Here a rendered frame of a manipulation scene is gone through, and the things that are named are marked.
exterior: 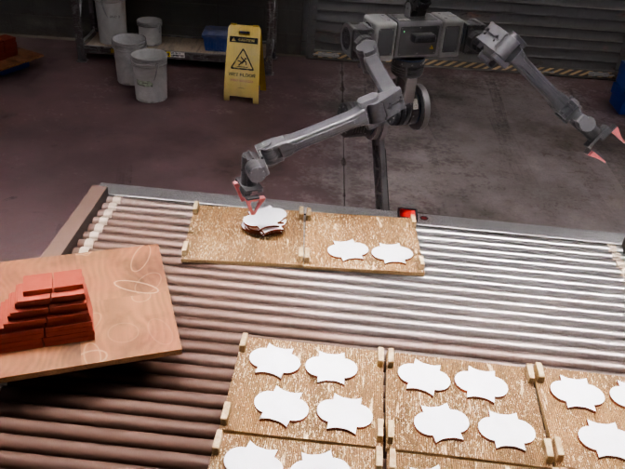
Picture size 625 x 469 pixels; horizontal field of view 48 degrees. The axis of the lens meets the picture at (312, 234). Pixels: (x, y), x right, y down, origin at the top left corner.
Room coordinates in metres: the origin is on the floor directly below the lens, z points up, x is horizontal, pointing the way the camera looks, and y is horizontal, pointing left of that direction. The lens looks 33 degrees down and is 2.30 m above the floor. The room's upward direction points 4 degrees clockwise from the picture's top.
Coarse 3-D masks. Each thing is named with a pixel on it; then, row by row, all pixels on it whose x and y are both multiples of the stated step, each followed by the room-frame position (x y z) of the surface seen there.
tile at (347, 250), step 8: (352, 240) 2.06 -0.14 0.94; (328, 248) 2.00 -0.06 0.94; (336, 248) 2.00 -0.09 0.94; (344, 248) 2.00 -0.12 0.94; (352, 248) 2.01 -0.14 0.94; (360, 248) 2.01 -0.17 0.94; (336, 256) 1.95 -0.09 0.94; (344, 256) 1.96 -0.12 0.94; (352, 256) 1.96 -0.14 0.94; (360, 256) 1.96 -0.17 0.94
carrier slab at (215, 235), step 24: (216, 216) 2.17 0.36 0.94; (240, 216) 2.18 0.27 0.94; (288, 216) 2.20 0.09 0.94; (192, 240) 2.00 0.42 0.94; (216, 240) 2.01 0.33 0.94; (240, 240) 2.02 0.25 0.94; (264, 240) 2.03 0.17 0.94; (288, 240) 2.04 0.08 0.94; (240, 264) 1.89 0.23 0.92; (264, 264) 1.90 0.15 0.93; (288, 264) 1.90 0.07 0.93
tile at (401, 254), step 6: (384, 246) 2.04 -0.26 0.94; (390, 246) 2.04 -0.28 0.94; (396, 246) 2.04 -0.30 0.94; (372, 252) 1.99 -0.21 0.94; (378, 252) 2.00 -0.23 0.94; (384, 252) 2.00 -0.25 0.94; (390, 252) 2.00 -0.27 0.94; (396, 252) 2.00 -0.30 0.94; (402, 252) 2.01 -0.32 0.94; (408, 252) 2.01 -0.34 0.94; (378, 258) 1.96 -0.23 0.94; (384, 258) 1.96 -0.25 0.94; (390, 258) 1.97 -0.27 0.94; (396, 258) 1.97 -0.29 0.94; (402, 258) 1.97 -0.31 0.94; (408, 258) 1.98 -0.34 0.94
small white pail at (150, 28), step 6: (144, 18) 6.48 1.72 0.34; (150, 18) 6.50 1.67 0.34; (156, 18) 6.49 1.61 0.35; (138, 24) 6.32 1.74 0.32; (144, 24) 6.29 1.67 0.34; (150, 24) 6.30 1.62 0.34; (156, 24) 6.32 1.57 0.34; (144, 30) 6.31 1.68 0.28; (150, 30) 6.30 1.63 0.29; (156, 30) 6.33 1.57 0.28; (150, 36) 6.30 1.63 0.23; (156, 36) 6.33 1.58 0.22; (150, 42) 6.30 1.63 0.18; (156, 42) 6.33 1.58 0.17
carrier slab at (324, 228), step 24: (312, 216) 2.22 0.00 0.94; (336, 216) 2.23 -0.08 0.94; (360, 216) 2.24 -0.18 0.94; (312, 240) 2.05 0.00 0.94; (336, 240) 2.06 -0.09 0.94; (360, 240) 2.08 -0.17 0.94; (384, 240) 2.09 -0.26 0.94; (408, 240) 2.10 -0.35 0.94; (312, 264) 1.91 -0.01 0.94; (336, 264) 1.92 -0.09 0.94; (360, 264) 1.93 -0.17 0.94; (384, 264) 1.94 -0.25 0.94; (408, 264) 1.95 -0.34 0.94
